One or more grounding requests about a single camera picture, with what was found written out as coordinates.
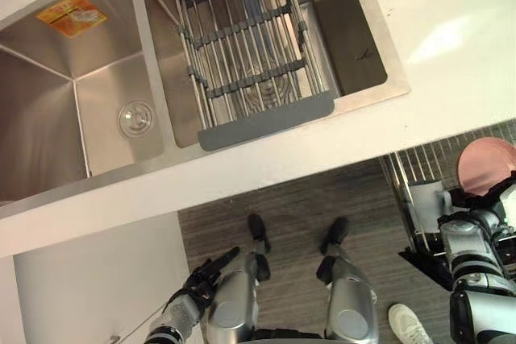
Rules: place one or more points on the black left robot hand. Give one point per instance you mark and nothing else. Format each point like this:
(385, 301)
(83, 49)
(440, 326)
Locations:
(205, 279)

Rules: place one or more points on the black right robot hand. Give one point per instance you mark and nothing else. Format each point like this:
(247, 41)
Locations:
(469, 201)

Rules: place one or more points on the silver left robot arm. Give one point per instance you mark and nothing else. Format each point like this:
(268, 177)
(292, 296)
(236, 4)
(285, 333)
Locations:
(173, 320)

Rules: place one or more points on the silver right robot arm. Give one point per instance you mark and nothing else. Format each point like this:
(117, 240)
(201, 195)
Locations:
(479, 263)

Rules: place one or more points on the grey cup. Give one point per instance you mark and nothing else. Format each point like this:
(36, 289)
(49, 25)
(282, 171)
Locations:
(425, 207)

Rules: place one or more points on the black dishwasher door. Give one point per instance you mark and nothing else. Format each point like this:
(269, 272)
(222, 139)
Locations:
(427, 267)

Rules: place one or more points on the white cabinet door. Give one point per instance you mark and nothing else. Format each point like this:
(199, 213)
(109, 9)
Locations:
(101, 279)

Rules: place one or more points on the stainless steel double sink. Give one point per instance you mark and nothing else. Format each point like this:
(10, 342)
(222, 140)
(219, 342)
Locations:
(101, 78)

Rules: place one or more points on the grey metal sink drying rack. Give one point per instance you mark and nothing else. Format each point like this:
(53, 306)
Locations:
(246, 54)

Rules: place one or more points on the pink plate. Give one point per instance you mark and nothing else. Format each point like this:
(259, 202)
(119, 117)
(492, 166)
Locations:
(481, 167)

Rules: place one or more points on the dark left robot foot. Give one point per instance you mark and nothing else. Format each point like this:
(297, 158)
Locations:
(258, 229)

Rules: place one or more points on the dark robot foot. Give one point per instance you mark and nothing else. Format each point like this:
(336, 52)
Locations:
(258, 229)
(336, 231)

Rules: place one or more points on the grey robot torso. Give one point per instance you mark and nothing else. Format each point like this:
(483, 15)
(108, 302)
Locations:
(288, 336)

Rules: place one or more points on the dark right robot foot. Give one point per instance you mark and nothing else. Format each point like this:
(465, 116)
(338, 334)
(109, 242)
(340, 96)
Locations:
(336, 231)

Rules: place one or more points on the person's white shoe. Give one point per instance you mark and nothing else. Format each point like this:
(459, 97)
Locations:
(409, 324)

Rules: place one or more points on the silver right robot leg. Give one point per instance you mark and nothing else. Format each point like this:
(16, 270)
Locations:
(348, 299)

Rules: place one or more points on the round metal drain strainer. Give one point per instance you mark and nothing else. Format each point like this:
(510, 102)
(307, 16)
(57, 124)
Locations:
(136, 118)

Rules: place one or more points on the yellow orange sticker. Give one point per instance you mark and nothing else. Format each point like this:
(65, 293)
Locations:
(71, 15)

